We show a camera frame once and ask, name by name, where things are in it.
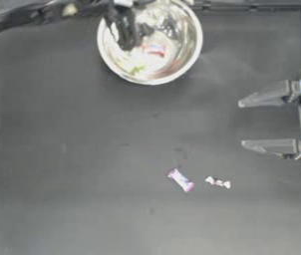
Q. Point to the white twisted wrapper candy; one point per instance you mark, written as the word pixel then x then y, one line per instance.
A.
pixel 219 182

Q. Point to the red candy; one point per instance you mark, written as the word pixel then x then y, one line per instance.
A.
pixel 156 50

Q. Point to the green candy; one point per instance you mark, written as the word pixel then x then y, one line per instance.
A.
pixel 137 69

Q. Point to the steel bowl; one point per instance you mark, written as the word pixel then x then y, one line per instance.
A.
pixel 176 59

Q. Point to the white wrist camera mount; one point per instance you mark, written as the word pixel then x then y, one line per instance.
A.
pixel 124 2

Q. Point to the purple wrapped candy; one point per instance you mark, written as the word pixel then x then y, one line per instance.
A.
pixel 181 180

